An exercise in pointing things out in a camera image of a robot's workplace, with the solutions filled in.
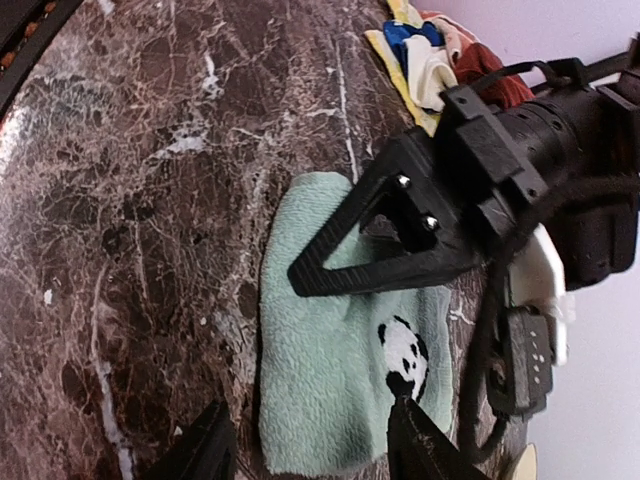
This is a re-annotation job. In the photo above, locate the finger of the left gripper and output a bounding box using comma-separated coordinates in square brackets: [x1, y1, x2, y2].
[288, 134, 480, 297]

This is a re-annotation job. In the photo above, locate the beige bird ceramic plate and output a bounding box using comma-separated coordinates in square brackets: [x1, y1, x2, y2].
[502, 443, 538, 480]

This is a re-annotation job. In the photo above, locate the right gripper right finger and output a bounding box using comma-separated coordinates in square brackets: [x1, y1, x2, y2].
[387, 395, 488, 480]

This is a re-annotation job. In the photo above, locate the black front table rail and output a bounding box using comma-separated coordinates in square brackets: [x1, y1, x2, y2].
[1, 0, 83, 120]

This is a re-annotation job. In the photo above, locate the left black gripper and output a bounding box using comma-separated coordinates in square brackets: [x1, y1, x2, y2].
[394, 68, 639, 290]

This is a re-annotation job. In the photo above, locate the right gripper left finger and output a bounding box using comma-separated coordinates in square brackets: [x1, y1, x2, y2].
[142, 401, 237, 480]

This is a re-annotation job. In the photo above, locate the mint green panda towel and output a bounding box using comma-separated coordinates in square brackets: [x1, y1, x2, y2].
[259, 172, 454, 477]

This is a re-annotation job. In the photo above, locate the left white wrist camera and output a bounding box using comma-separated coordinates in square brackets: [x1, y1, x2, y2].
[506, 224, 576, 366]

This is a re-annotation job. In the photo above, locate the orange pink patterned towel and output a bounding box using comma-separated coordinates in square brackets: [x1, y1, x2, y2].
[419, 11, 479, 66]

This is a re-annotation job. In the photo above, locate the dark red towel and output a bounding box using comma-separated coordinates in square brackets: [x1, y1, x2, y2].
[457, 42, 536, 109]

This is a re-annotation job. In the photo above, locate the black camera cable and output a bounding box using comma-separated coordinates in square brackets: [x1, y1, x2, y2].
[457, 174, 640, 464]

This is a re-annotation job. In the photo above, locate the royal blue towel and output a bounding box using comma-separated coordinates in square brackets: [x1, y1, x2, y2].
[383, 20, 445, 58]

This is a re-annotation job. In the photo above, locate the white yellow patterned towel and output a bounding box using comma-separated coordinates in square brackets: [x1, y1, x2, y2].
[365, 1, 457, 135]

